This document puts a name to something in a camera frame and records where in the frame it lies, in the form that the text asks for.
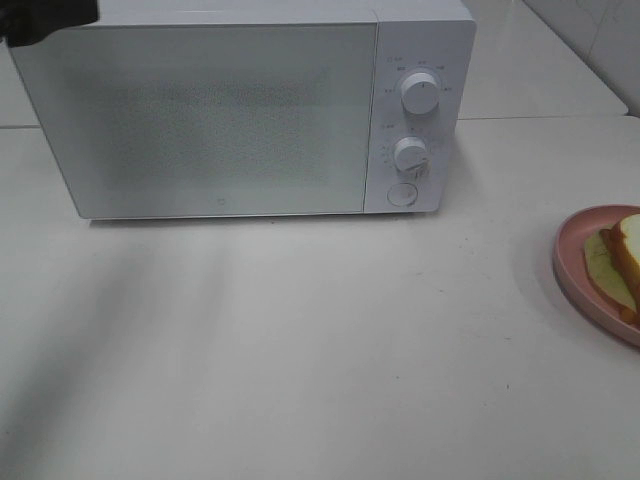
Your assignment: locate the round door release button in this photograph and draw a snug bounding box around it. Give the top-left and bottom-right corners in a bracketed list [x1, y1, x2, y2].
[387, 183, 418, 207]

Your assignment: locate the white microwave knob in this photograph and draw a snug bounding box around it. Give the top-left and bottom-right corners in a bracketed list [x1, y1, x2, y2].
[400, 71, 440, 115]
[393, 136, 430, 174]

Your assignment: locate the pink round plate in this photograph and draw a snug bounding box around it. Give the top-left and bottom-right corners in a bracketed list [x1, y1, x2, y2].
[552, 205, 639, 347]

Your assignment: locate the white bread sandwich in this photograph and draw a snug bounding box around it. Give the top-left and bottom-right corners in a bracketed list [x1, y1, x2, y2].
[583, 214, 639, 325]

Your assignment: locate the white microwave oven body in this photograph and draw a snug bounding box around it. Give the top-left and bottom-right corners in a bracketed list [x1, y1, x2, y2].
[2, 0, 479, 221]

